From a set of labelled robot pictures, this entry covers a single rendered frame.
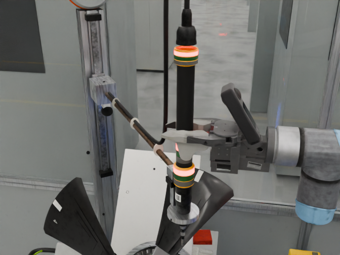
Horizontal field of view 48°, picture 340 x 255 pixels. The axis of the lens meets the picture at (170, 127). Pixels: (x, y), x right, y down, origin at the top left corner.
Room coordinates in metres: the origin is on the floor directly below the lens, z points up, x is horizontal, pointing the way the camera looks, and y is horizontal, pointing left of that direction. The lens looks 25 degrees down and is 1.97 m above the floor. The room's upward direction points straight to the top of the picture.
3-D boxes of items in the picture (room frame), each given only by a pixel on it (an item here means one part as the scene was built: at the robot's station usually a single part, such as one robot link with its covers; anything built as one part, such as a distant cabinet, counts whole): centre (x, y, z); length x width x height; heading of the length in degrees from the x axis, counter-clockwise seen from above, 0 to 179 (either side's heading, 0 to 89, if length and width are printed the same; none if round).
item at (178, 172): (0.67, -0.03, 1.57); 0.04 x 0.04 x 0.01
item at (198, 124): (0.70, -0.04, 1.64); 0.09 x 0.03 x 0.06; 70
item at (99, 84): (1.24, 0.23, 1.54); 0.10 x 0.07 x 0.08; 25
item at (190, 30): (0.67, -0.03, 1.66); 0.04 x 0.04 x 0.46
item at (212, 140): (0.64, -0.08, 1.66); 0.09 x 0.05 x 0.02; 90
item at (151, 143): (0.95, 0.10, 1.54); 0.54 x 0.01 x 0.01; 25
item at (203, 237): (1.28, -0.14, 0.87); 0.08 x 0.08 x 0.02; 0
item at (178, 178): (0.67, -0.03, 1.56); 0.04 x 0.04 x 0.01
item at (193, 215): (0.68, -0.02, 1.50); 0.09 x 0.07 x 0.10; 25
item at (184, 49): (0.67, -0.03, 1.80); 0.04 x 0.04 x 0.03
